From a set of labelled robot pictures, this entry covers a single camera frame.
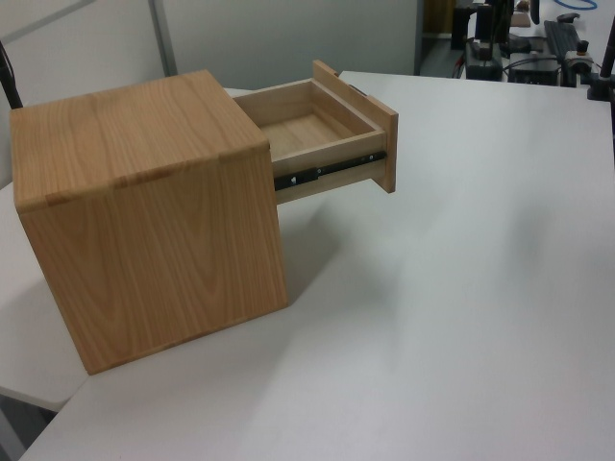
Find light wooden drawer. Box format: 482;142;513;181
232;60;401;206

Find light wooden cabinet box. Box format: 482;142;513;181
10;69;290;376

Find tall black upright box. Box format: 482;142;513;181
451;5;476;51

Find black electronics box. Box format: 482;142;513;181
507;51;564;87

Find black computer keyboard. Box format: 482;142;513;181
543;19;580;56

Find grey emergency stop button box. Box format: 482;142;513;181
563;39;594;74

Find black clamp stand pole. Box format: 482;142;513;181
584;34;615;103

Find black metal drawer slide rail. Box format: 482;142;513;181
274;151;387;193

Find black device with red cables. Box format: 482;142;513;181
462;40;506;81

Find thin black camera pole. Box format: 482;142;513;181
0;40;25;111

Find blue cable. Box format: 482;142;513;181
552;0;600;12

